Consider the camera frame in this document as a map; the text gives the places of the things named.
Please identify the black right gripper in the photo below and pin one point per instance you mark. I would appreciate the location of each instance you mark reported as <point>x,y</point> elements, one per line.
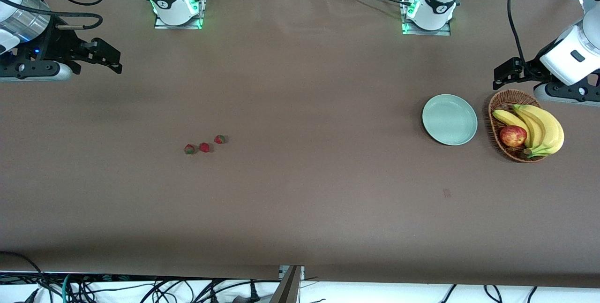
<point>57,44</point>

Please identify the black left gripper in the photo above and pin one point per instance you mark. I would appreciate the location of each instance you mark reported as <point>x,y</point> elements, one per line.
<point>534,67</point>

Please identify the red strawberry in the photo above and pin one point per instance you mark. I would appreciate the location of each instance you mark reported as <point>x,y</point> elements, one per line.
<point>204,147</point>
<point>189,149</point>
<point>219,139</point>

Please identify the light green round plate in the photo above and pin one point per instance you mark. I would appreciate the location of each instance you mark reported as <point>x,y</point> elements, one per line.
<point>449,119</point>

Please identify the brown wicker basket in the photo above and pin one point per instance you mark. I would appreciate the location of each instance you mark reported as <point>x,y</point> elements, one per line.
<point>504,103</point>

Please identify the red apple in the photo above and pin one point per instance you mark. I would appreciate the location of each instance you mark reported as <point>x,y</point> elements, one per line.
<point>513,136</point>

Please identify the yellow banana bunch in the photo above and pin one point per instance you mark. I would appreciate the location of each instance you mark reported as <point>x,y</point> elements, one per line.
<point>546,127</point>

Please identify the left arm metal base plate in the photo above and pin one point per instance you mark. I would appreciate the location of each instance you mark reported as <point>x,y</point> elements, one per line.
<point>443,32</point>

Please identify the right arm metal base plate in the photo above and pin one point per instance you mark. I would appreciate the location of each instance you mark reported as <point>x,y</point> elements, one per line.
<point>199,21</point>

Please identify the aluminium profile post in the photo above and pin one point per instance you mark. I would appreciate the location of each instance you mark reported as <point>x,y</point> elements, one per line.
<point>287,286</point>

